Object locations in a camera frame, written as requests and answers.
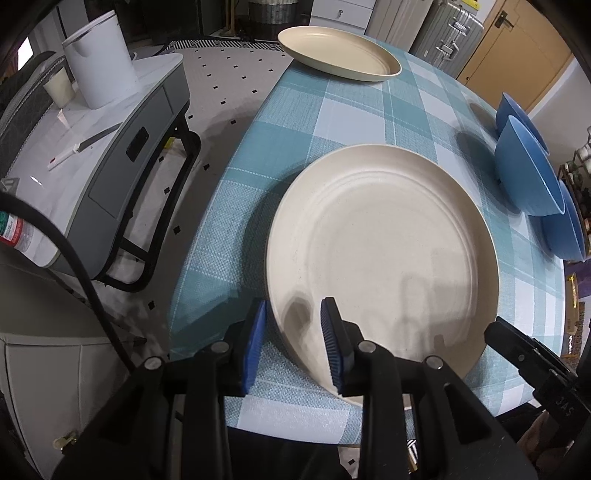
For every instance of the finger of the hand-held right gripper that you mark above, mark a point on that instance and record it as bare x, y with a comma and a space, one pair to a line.
512, 344

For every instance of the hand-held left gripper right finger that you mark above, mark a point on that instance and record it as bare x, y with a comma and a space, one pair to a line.
331, 344

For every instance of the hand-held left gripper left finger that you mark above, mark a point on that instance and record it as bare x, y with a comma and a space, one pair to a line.
256, 344

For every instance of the cream round plate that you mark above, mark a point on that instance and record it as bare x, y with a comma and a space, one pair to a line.
337, 53
383, 258

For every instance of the ribbed blue bowl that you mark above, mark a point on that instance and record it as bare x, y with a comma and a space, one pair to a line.
521, 175

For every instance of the person's right hand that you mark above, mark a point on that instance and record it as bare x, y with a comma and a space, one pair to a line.
540, 438

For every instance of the purple box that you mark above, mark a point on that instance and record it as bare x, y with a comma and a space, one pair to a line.
579, 270

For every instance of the metal shoe rack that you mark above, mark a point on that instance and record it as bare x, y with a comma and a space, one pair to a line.
579, 166

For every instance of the teal white checkered tablecloth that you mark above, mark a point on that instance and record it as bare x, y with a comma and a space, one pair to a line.
351, 120

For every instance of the grey side table white top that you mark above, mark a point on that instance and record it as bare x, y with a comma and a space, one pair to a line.
115, 152

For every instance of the black stick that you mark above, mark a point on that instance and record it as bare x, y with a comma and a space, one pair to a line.
99, 136

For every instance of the white red pen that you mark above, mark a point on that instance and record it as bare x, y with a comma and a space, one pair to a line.
64, 157

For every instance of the red label bottle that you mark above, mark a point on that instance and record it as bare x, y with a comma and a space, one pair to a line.
11, 233

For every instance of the wooden door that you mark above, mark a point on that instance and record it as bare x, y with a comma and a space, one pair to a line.
521, 60

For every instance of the black white striped rug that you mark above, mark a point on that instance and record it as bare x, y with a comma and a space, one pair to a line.
207, 44

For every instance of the silver suitcase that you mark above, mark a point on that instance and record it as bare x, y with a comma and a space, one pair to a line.
455, 37

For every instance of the cream cup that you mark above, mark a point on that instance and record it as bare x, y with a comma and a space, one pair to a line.
59, 90

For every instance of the white drawer cabinet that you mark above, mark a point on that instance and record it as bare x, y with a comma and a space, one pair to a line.
341, 21

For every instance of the wicker basket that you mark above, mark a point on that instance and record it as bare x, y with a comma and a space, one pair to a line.
272, 16

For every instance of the beige suitcase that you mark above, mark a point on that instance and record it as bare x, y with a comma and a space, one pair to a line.
397, 21

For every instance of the dark grey mesh chair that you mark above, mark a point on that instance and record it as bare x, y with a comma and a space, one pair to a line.
23, 83

